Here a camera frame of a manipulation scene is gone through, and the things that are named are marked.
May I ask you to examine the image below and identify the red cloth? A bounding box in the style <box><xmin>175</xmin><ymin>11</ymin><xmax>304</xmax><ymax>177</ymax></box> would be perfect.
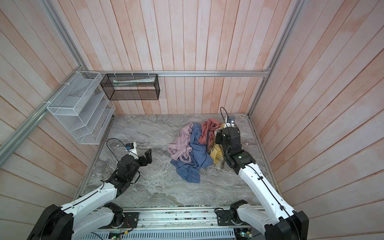
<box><xmin>199</xmin><ymin>118</ymin><xmax>221</xmax><ymax>146</ymax></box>

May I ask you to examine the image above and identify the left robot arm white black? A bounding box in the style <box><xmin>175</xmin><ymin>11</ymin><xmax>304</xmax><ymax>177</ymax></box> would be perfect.
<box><xmin>28</xmin><ymin>150</ymin><xmax>153</xmax><ymax>240</ymax></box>

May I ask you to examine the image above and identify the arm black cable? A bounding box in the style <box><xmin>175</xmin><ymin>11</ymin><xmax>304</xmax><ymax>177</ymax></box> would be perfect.
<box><xmin>219</xmin><ymin>106</ymin><xmax>233</xmax><ymax>128</ymax></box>
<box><xmin>106</xmin><ymin>137</ymin><xmax>133</xmax><ymax>164</ymax></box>

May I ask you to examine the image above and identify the black mesh basket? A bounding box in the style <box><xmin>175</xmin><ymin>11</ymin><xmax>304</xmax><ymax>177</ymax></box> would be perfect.
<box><xmin>101</xmin><ymin>73</ymin><xmax>161</xmax><ymax>101</ymax></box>

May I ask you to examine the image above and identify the yellow plaid cloth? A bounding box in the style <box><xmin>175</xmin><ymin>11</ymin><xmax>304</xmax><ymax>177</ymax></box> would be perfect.
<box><xmin>209</xmin><ymin>124</ymin><xmax>225</xmax><ymax>169</ymax></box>

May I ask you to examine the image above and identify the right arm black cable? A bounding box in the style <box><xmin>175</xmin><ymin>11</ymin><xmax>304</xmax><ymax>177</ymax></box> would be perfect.
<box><xmin>219</xmin><ymin>106</ymin><xmax>233</xmax><ymax>128</ymax></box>

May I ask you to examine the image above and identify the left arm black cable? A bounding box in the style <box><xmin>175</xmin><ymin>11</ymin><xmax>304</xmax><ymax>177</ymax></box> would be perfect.
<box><xmin>106</xmin><ymin>137</ymin><xmax>133</xmax><ymax>164</ymax></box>

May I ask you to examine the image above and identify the blue checked cloth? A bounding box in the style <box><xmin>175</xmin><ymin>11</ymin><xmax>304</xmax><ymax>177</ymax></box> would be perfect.
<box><xmin>171</xmin><ymin>123</ymin><xmax>214</xmax><ymax>184</ymax></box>

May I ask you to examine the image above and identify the aluminium mounting rail base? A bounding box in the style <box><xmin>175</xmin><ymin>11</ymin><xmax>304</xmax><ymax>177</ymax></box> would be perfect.
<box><xmin>77</xmin><ymin>205</ymin><xmax>302</xmax><ymax>240</ymax></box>

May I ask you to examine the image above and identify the white wire mesh shelf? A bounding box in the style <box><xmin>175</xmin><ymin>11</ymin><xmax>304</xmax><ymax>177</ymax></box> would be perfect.
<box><xmin>47</xmin><ymin>72</ymin><xmax>115</xmax><ymax>145</ymax></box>

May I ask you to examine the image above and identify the pink cloth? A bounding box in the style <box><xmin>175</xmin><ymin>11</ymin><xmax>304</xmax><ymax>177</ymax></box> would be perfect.
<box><xmin>168</xmin><ymin>123</ymin><xmax>194</xmax><ymax>164</ymax></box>

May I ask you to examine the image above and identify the aluminium frame horizontal bar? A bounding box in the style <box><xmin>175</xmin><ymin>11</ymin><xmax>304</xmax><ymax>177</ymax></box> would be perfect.
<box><xmin>95</xmin><ymin>70</ymin><xmax>269</xmax><ymax>78</ymax></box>

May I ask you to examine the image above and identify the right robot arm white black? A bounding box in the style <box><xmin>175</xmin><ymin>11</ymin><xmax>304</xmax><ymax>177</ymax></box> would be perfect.
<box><xmin>218</xmin><ymin>124</ymin><xmax>309</xmax><ymax>240</ymax></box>

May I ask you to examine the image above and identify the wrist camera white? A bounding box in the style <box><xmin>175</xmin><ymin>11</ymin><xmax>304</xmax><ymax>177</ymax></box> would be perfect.
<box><xmin>125</xmin><ymin>142</ymin><xmax>139</xmax><ymax>160</ymax></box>
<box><xmin>225</xmin><ymin>116</ymin><xmax>236</xmax><ymax>128</ymax></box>

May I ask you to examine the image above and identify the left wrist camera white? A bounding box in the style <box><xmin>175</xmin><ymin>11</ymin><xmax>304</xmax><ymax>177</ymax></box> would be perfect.
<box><xmin>125</xmin><ymin>142</ymin><xmax>139</xmax><ymax>160</ymax></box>

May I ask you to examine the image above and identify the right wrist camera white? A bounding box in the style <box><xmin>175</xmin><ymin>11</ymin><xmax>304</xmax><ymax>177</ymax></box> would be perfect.
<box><xmin>225</xmin><ymin>116</ymin><xmax>236</xmax><ymax>128</ymax></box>

